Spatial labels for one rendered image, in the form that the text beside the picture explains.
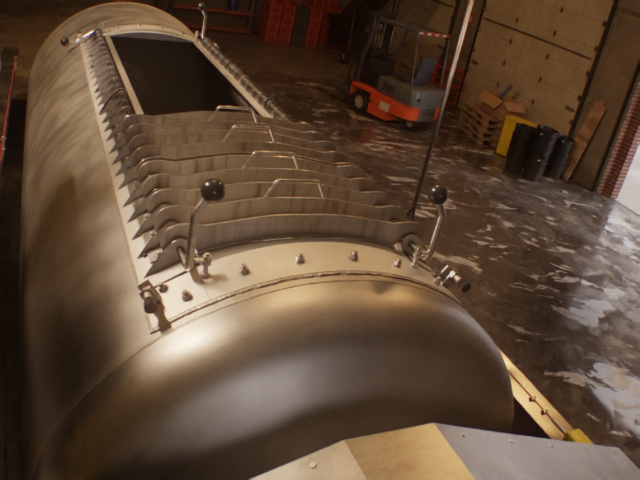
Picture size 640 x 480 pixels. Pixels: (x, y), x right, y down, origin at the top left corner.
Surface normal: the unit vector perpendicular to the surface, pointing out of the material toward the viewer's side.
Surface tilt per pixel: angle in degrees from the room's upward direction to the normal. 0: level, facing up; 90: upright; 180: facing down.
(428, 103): 90
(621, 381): 0
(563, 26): 90
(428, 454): 0
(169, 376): 44
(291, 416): 68
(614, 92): 90
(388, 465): 0
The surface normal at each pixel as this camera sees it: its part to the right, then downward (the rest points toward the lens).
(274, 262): 0.03, -0.85
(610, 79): -0.90, 0.03
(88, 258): -0.50, -0.60
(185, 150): 0.39, 0.50
